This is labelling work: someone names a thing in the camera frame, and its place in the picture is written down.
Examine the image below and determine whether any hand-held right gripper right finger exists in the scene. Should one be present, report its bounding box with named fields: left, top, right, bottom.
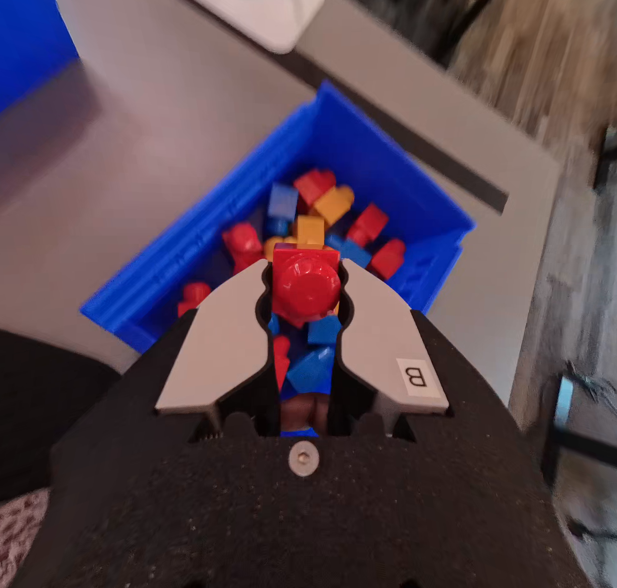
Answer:
left=327, top=258, right=451, bottom=436

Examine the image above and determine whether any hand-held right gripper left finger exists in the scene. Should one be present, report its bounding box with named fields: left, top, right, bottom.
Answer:
left=154, top=259, right=282, bottom=437

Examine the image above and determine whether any red toy block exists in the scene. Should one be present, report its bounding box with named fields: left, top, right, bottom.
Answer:
left=271, top=242, right=343, bottom=329

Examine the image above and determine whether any blue plastic bin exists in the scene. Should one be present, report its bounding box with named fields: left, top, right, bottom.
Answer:
left=0, top=0, right=81, bottom=115
left=79, top=80, right=478, bottom=355

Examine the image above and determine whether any heap of single toy blocks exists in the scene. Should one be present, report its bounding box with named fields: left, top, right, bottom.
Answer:
left=177, top=168, right=407, bottom=401

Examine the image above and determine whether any white poster stand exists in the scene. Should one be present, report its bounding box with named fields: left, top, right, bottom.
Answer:
left=153, top=0, right=327, bottom=55

